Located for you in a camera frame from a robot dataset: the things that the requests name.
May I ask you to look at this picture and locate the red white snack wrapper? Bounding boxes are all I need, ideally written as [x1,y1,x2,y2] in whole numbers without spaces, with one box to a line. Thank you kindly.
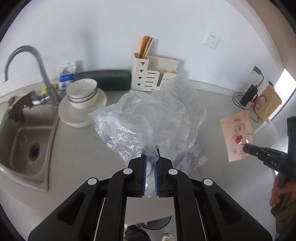
[173,133,208,175]

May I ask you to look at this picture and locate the clear plastic bag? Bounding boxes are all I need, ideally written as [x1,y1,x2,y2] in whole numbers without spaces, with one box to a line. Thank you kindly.
[89,74,207,197]

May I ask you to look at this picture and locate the pink apple chips pouch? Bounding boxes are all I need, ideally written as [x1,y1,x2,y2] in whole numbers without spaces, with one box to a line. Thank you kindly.
[220,111,254,162]

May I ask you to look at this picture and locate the black mesh trash bin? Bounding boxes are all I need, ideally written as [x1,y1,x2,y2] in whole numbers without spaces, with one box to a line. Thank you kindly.
[140,216,172,230]

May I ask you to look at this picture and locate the steel kitchen faucet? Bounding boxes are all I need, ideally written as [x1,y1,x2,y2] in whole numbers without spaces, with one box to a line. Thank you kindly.
[3,45,62,108]

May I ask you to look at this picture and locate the person's right hand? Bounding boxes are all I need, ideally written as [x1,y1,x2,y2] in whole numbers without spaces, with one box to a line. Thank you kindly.
[269,174,296,207]

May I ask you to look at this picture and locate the black power bank device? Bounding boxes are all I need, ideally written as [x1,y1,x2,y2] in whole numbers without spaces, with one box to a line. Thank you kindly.
[240,84,258,106]

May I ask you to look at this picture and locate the large white plate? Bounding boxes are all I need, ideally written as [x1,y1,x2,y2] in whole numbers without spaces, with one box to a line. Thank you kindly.
[58,89,107,128]

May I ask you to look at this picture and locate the lower white ribbed bowl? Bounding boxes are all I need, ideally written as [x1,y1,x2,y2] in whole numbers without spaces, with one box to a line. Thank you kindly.
[67,90,97,109]

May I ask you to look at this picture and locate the white ribbed bowl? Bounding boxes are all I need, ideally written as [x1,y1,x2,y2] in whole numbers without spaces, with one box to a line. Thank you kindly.
[66,78,97,98]
[67,90,97,109]

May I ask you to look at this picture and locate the cream utensil organizer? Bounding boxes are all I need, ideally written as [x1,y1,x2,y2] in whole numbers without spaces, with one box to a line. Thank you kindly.
[130,53,179,91]

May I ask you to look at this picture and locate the dark green drying mat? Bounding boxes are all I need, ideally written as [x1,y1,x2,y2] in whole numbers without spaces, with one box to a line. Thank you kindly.
[73,70,132,91]

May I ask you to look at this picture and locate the upper white ribbed bowl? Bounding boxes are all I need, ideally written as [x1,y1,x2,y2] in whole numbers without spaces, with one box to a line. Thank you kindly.
[66,78,97,98]

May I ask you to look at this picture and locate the stainless steel sink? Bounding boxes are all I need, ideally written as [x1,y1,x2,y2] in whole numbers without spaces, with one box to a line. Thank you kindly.
[1,105,59,192]

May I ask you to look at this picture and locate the blue white salt bag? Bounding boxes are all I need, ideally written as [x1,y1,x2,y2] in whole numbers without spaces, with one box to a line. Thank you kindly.
[58,62,76,92]

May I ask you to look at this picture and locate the orange chopsticks bundle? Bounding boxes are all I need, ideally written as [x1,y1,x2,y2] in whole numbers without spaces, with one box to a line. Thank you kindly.
[137,36,154,59]

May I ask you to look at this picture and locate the brown dish rag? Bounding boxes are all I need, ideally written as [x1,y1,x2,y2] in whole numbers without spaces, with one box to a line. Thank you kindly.
[8,91,35,123]

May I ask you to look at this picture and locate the black charging cable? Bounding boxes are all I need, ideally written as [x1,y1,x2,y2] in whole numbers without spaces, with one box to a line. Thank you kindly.
[232,74,265,123]

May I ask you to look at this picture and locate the black wall charger plug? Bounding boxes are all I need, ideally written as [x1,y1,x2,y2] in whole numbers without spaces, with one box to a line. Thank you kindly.
[253,65,262,75]

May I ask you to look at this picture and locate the white wall socket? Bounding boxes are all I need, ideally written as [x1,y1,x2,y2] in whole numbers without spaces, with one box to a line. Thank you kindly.
[203,30,221,50]

